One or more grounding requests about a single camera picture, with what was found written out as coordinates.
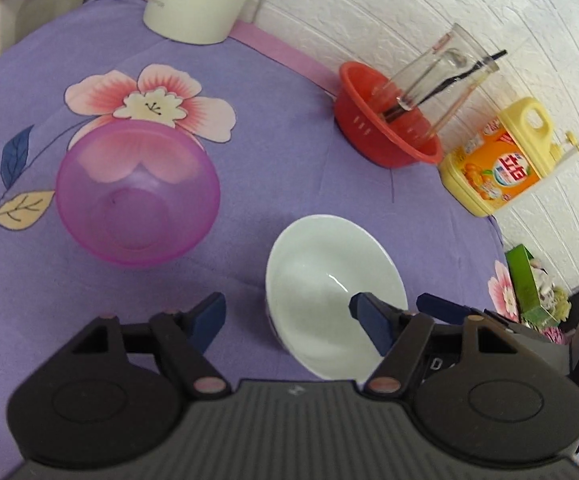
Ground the clear glass pitcher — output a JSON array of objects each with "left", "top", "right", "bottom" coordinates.
[{"left": 379, "top": 22, "right": 500, "bottom": 128}]

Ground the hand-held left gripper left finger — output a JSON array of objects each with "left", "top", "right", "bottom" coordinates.
[{"left": 70, "top": 291, "right": 233, "bottom": 401}]

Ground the black straw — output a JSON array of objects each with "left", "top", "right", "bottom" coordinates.
[{"left": 382, "top": 50, "right": 508, "bottom": 122}]

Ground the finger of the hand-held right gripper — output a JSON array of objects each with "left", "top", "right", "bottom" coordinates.
[{"left": 416, "top": 293, "right": 513, "bottom": 333}]

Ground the purple plastic bowl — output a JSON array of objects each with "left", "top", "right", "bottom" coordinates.
[{"left": 56, "top": 120, "right": 221, "bottom": 267}]

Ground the red plastic colander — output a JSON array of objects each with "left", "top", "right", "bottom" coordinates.
[{"left": 333, "top": 61, "right": 444, "bottom": 168}]

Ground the green cardboard box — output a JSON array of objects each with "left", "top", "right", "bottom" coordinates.
[{"left": 505, "top": 244, "right": 560, "bottom": 326}]

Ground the yellow dish soap bottle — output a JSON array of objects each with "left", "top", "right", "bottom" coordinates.
[{"left": 439, "top": 97, "right": 579, "bottom": 218}]

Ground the purple floral tablecloth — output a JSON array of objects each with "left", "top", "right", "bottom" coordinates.
[{"left": 0, "top": 0, "right": 523, "bottom": 480}]

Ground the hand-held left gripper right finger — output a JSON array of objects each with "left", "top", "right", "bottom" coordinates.
[{"left": 348, "top": 292, "right": 520, "bottom": 401}]

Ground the white thermos carafe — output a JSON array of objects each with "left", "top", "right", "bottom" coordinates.
[{"left": 143, "top": 0, "right": 295, "bottom": 45}]

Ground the white bowl with red pattern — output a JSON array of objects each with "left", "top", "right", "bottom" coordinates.
[{"left": 264, "top": 215, "right": 409, "bottom": 381}]

